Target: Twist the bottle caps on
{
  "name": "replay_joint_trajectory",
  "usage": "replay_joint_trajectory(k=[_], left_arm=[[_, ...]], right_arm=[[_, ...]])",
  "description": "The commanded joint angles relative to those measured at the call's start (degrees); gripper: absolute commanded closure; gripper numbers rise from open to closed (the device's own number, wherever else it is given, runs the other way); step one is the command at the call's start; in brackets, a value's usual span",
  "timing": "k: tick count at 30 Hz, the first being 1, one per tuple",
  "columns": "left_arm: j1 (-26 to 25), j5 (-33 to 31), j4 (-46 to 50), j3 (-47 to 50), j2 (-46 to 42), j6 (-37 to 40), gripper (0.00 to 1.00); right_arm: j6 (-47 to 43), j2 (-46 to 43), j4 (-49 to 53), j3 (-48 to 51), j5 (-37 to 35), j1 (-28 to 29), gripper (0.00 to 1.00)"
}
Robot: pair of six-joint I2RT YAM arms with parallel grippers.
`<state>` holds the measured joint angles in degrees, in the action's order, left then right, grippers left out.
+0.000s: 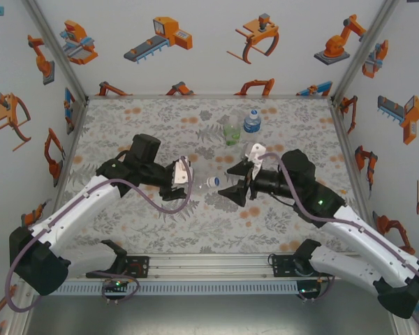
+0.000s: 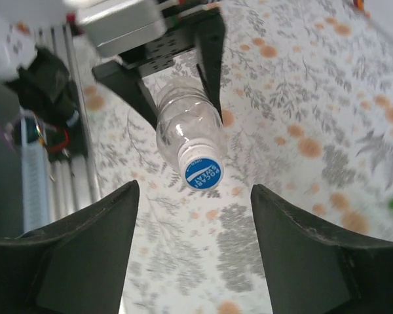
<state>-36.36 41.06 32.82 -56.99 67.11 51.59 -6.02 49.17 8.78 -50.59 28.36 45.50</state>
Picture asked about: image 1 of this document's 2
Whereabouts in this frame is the small circuit board green light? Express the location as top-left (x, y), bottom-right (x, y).
top-left (103, 278), bottom-right (130, 290)
top-left (297, 284), bottom-right (321, 297)

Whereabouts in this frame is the clear bottle with green label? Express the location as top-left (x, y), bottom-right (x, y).
top-left (222, 116), bottom-right (242, 147)

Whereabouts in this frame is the slotted grey cable duct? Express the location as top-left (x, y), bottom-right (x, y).
top-left (61, 281), bottom-right (300, 296)

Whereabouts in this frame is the clear bottle with blue label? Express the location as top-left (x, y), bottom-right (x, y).
top-left (242, 108), bottom-right (263, 135)

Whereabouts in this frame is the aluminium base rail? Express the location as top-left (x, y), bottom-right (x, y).
top-left (69, 253), bottom-right (339, 280)

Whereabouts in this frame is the aluminium frame post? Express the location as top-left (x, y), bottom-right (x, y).
top-left (22, 0), bottom-right (91, 105)
top-left (330, 0), bottom-right (401, 105)
top-left (385, 306), bottom-right (418, 335)
top-left (5, 292), bottom-right (36, 335)

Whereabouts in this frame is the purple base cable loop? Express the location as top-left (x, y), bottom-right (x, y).
top-left (297, 274), bottom-right (337, 303)
top-left (87, 271), bottom-right (140, 306)

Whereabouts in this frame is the clear bottle without label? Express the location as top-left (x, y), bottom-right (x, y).
top-left (191, 172), bottom-right (210, 192)

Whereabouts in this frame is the aluminium frame bar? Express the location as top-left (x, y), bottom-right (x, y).
top-left (50, 99), bottom-right (91, 214)
top-left (87, 93), bottom-right (332, 101)
top-left (330, 103), bottom-right (373, 219)

